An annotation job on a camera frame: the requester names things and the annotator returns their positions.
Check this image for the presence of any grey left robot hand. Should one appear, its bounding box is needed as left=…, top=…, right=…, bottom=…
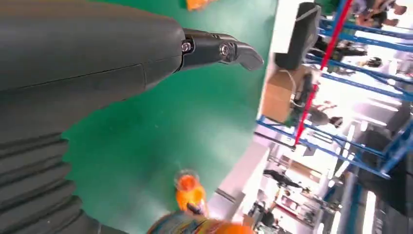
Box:
left=0, top=0, right=265, bottom=144

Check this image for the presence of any green mat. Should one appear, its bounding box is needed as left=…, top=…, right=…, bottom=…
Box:
left=61, top=0, right=279, bottom=234

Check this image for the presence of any orange drink bottle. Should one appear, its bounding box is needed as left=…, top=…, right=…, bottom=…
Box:
left=173, top=169, right=208, bottom=216
left=146, top=211, right=256, bottom=234
left=185, top=0, right=217, bottom=11

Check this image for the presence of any white side table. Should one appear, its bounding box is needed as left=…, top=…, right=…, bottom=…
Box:
left=206, top=141, right=271, bottom=224

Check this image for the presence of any cardboard box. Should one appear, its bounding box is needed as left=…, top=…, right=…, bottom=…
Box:
left=260, top=65, right=313, bottom=124

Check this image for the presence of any black zip case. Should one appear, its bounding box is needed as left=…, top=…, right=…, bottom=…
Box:
left=274, top=2, right=322, bottom=71

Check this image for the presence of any red metal bar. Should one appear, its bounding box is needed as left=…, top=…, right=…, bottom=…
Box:
left=293, top=0, right=353, bottom=147

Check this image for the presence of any blue metal rack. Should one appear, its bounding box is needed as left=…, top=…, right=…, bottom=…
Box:
left=256, top=0, right=413, bottom=180

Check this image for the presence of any person in background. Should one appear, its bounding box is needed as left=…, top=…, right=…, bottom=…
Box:
left=354, top=0, right=409, bottom=29

